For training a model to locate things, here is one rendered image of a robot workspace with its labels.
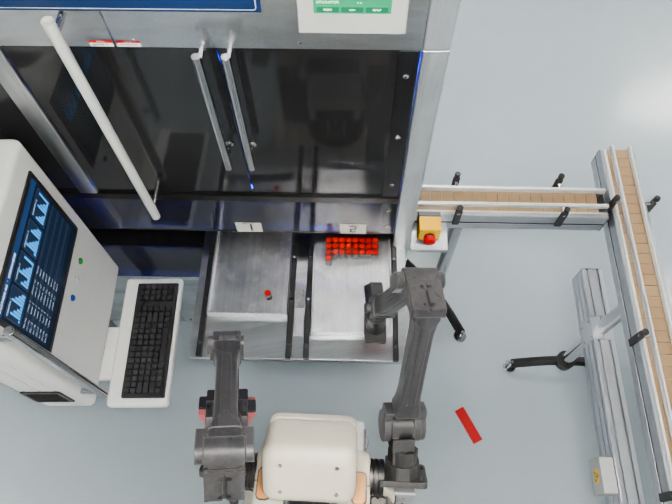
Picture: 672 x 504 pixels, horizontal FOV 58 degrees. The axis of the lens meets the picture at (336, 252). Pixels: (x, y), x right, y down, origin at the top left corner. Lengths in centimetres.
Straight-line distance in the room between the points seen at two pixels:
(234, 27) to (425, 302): 69
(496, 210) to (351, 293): 58
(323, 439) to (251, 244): 92
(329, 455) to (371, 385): 148
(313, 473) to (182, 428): 155
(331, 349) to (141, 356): 63
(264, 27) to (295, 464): 92
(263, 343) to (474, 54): 251
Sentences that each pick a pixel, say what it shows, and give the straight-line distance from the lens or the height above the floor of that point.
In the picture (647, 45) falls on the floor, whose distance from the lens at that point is 432.
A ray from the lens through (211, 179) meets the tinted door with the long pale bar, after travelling 180.
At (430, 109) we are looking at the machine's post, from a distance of 149.
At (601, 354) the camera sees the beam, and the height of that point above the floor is 54.
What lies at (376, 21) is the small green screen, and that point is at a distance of 127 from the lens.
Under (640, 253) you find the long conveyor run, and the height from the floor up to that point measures 93.
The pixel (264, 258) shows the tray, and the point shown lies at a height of 88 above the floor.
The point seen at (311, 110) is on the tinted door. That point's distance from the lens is 150.
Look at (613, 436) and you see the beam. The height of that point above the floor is 55.
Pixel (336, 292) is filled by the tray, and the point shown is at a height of 88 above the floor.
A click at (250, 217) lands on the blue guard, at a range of 194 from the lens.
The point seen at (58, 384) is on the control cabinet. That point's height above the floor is 107.
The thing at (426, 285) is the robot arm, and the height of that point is 155.
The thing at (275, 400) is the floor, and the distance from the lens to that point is 284.
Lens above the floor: 275
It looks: 63 degrees down
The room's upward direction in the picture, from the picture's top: 2 degrees counter-clockwise
